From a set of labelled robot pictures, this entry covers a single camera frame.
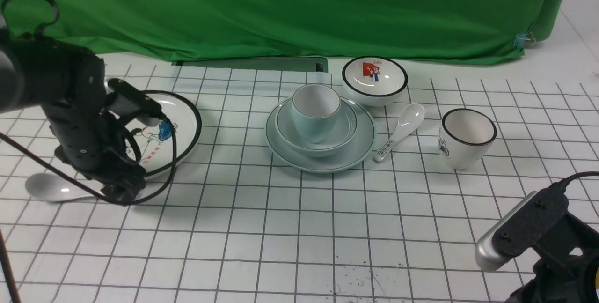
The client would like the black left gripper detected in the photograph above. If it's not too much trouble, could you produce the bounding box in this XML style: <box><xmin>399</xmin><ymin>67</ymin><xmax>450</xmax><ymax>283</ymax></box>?
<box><xmin>44</xmin><ymin>102</ymin><xmax>146</xmax><ymax>205</ymax></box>

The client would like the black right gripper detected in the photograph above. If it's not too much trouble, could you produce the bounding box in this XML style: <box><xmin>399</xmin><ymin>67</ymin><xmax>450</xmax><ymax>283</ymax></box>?
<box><xmin>506</xmin><ymin>228</ymin><xmax>598</xmax><ymax>303</ymax></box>

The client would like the plain white ceramic spoon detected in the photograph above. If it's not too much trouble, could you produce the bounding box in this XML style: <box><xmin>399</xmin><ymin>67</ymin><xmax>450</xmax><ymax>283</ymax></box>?
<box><xmin>24</xmin><ymin>173</ymin><xmax>93</xmax><ymax>203</ymax></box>

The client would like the pale green ceramic cup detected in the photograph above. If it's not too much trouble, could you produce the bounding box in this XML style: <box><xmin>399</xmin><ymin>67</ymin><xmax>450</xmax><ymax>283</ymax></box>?
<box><xmin>291</xmin><ymin>84</ymin><xmax>342</xmax><ymax>143</ymax></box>

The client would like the pale green ceramic bowl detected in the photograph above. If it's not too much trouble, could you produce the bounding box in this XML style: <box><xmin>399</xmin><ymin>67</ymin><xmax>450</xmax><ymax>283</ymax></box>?
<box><xmin>275</xmin><ymin>98</ymin><xmax>357</xmax><ymax>157</ymax></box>

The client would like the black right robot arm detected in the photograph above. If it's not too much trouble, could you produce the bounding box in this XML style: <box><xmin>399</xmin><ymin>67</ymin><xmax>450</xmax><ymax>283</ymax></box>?
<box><xmin>506</xmin><ymin>226</ymin><xmax>598</xmax><ymax>303</ymax></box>

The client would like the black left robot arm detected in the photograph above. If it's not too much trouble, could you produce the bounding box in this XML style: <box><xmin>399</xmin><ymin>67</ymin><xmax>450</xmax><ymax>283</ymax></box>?
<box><xmin>1</xmin><ymin>39</ymin><xmax>159</xmax><ymax>205</ymax></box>

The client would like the black-rimmed illustrated plate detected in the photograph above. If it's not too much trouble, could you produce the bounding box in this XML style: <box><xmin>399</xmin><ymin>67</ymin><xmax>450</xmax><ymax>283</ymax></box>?
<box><xmin>126</xmin><ymin>90</ymin><xmax>203</xmax><ymax>180</ymax></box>

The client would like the black-rimmed white cup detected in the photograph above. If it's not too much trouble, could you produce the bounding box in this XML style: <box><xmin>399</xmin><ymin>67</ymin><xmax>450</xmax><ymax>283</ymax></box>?
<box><xmin>438</xmin><ymin>108</ymin><xmax>498</xmax><ymax>170</ymax></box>

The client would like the pale green ceramic plate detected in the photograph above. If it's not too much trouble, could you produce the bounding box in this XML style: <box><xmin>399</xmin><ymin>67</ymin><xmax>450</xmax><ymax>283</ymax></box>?
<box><xmin>264</xmin><ymin>97</ymin><xmax>376</xmax><ymax>174</ymax></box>

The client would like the blue binder clip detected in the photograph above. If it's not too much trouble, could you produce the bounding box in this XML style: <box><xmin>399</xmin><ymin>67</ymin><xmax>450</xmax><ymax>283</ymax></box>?
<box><xmin>512</xmin><ymin>32</ymin><xmax>536</xmax><ymax>49</ymax></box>

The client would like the black-rimmed illustrated bowl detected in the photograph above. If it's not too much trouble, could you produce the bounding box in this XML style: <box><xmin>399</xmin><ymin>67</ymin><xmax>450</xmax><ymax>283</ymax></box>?
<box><xmin>342</xmin><ymin>56</ymin><xmax>409</xmax><ymax>107</ymax></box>

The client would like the green backdrop cloth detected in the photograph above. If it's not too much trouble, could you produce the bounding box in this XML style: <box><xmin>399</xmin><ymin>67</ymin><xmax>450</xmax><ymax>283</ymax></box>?
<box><xmin>0</xmin><ymin>0</ymin><xmax>575</xmax><ymax>67</ymax></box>

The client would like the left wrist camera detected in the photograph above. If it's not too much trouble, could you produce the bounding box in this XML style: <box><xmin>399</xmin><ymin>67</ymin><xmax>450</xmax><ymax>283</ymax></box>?
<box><xmin>104</xmin><ymin>78</ymin><xmax>163</xmax><ymax>127</ymax></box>

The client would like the black right camera cable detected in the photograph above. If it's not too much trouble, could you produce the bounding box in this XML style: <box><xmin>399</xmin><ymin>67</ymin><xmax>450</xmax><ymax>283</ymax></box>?
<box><xmin>559</xmin><ymin>171</ymin><xmax>599</xmax><ymax>189</ymax></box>

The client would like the white spoon with printed handle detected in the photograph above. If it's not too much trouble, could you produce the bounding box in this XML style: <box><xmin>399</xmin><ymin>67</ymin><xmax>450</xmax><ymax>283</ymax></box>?
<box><xmin>373</xmin><ymin>103</ymin><xmax>426</xmax><ymax>163</ymax></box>

